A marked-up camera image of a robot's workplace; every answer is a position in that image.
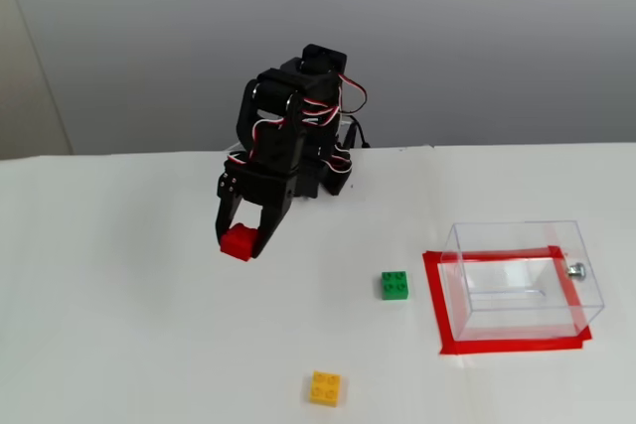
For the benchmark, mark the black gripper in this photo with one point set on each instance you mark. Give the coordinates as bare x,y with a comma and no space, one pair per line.
258,189

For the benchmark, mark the red tape square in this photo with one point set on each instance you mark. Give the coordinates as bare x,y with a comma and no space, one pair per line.
497,346

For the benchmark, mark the yellow lego brick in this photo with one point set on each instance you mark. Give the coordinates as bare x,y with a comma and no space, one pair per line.
325,388

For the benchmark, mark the red lego brick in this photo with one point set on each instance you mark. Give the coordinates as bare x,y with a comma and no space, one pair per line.
238,242

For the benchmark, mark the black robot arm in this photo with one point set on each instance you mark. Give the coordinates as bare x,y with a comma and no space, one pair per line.
278,146

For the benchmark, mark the silver metal box lock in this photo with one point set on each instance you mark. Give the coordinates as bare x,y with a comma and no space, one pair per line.
576,271

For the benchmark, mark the green lego brick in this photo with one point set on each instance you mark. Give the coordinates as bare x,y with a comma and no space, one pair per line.
395,286

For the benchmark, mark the transparent plastic box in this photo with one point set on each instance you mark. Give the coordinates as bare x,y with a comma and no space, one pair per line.
522,305

